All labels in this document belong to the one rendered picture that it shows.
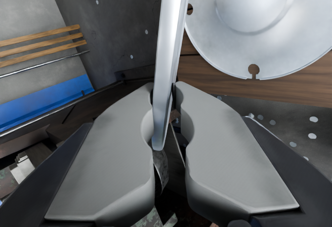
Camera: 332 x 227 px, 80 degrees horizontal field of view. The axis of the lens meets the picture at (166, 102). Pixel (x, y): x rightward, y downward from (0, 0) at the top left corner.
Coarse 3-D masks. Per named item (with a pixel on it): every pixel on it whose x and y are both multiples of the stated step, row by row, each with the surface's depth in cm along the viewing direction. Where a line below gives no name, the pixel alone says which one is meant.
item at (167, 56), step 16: (176, 0) 7; (160, 16) 8; (176, 16) 8; (160, 32) 8; (176, 32) 8; (160, 48) 8; (176, 48) 9; (160, 64) 9; (176, 64) 17; (160, 80) 9; (160, 96) 10; (160, 112) 11; (160, 128) 12; (160, 144) 14
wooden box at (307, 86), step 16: (192, 48) 45; (192, 64) 47; (208, 64) 44; (320, 64) 30; (192, 80) 49; (208, 80) 46; (224, 80) 43; (240, 80) 40; (256, 80) 38; (272, 80) 36; (288, 80) 34; (304, 80) 32; (320, 80) 31; (240, 96) 42; (256, 96) 39; (272, 96) 37; (288, 96) 35; (304, 96) 33; (320, 96) 32
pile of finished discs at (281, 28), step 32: (192, 0) 40; (224, 0) 35; (256, 0) 31; (288, 0) 29; (320, 0) 27; (192, 32) 43; (224, 32) 38; (256, 32) 34; (288, 32) 31; (320, 32) 28; (224, 64) 41; (256, 64) 36; (288, 64) 33
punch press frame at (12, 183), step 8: (48, 144) 79; (16, 152) 82; (0, 160) 78; (8, 160) 75; (0, 168) 70; (8, 168) 70; (0, 176) 69; (8, 176) 70; (0, 184) 69; (8, 184) 70; (16, 184) 72; (0, 192) 69; (8, 192) 70; (152, 216) 61; (168, 216) 67; (136, 224) 57; (144, 224) 59; (152, 224) 61; (160, 224) 63; (168, 224) 66
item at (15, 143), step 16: (128, 80) 125; (144, 80) 111; (176, 80) 85; (96, 96) 111; (112, 96) 96; (48, 112) 107; (64, 112) 93; (80, 112) 85; (96, 112) 76; (176, 112) 58; (32, 128) 82; (48, 128) 73; (64, 128) 66; (0, 144) 73; (16, 144) 76; (32, 144) 78
